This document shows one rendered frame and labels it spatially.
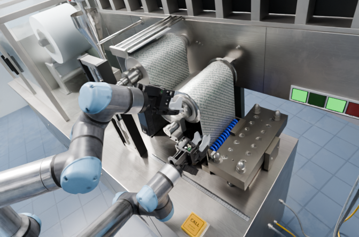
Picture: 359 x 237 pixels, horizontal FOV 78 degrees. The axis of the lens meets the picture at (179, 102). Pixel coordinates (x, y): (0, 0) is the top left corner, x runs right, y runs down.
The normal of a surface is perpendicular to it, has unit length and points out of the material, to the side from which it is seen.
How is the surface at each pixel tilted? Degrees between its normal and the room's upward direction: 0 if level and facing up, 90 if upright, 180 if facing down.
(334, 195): 0
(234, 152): 0
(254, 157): 0
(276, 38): 90
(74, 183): 90
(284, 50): 90
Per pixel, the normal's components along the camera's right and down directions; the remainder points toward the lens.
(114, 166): -0.19, -0.77
